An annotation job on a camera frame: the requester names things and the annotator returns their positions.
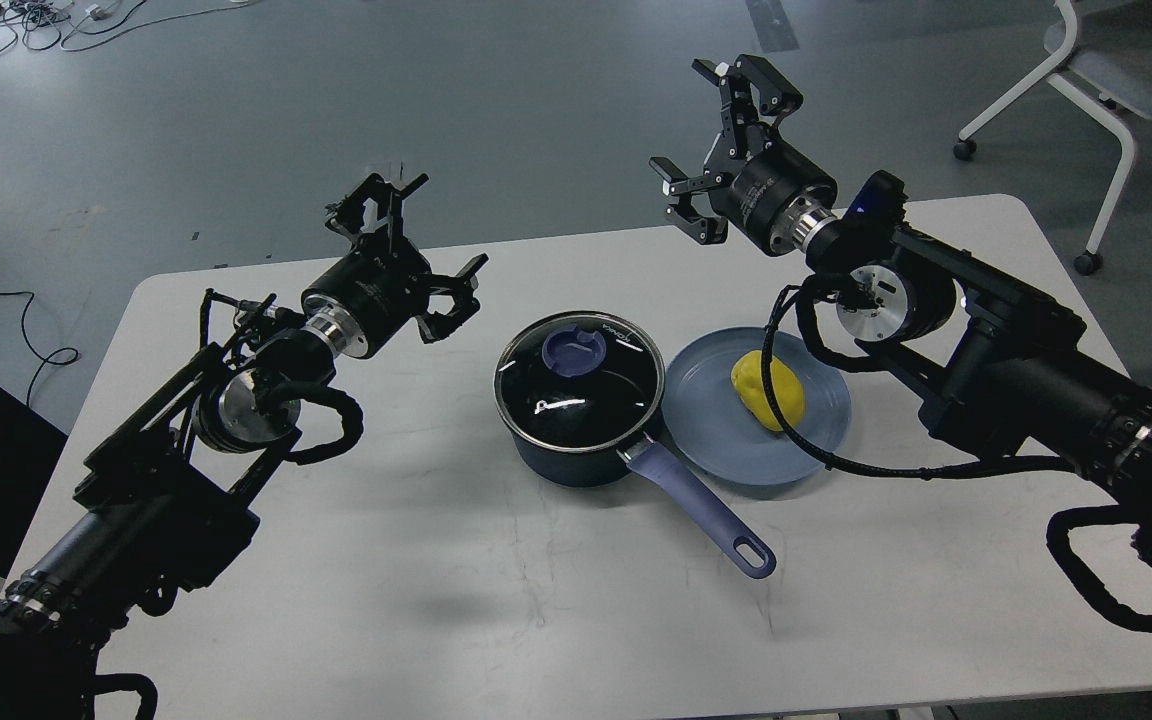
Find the white office chair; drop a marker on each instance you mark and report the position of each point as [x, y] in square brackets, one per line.
[1101, 62]

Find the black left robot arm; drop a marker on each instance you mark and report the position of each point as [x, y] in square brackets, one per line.
[168, 495]

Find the blue round plate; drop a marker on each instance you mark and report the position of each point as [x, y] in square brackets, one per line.
[713, 429]

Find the dark blue saucepan purple handle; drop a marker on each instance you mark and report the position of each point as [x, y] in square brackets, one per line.
[642, 454]

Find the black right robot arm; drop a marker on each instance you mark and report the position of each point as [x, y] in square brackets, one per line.
[995, 361]

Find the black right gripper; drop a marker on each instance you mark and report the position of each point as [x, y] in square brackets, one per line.
[750, 177]

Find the glass pot lid purple knob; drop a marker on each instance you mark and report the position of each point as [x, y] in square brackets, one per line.
[580, 381]

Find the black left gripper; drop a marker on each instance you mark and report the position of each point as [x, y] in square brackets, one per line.
[385, 281]

